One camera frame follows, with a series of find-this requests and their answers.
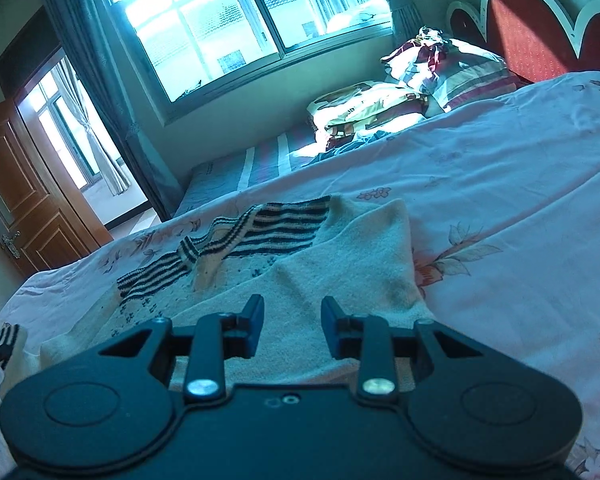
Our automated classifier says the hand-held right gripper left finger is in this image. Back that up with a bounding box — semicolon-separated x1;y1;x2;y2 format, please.
100;294;265;404

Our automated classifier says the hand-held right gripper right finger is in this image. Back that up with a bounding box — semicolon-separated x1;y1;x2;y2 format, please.
321;296;487;405

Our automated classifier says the cream sweater with striped sleeves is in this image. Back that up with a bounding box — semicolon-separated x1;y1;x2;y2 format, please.
0;196;437;395

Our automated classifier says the striped mattress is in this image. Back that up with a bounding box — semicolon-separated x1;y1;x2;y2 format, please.
172;122;341;219

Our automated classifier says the floral white bed sheet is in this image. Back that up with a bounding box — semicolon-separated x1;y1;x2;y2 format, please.
0;71;600;480

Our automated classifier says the folded printed quilt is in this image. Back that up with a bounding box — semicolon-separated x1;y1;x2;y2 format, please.
306;81;431;145

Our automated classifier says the white sheer curtain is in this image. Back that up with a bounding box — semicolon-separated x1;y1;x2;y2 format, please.
55;57;132;196

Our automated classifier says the brown wooden door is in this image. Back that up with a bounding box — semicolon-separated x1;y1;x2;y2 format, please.
0;100;115;279

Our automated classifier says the striped pillow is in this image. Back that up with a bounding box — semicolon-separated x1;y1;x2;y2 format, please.
380;37;520;112

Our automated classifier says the red patterned cloth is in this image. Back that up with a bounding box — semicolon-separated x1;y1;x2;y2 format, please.
386;26;456;92

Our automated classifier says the sliding glass window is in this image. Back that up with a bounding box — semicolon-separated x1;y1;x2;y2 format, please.
82;0;396;122

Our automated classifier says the red heart-shaped headboard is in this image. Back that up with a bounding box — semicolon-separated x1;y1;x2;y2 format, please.
446;0;600;86

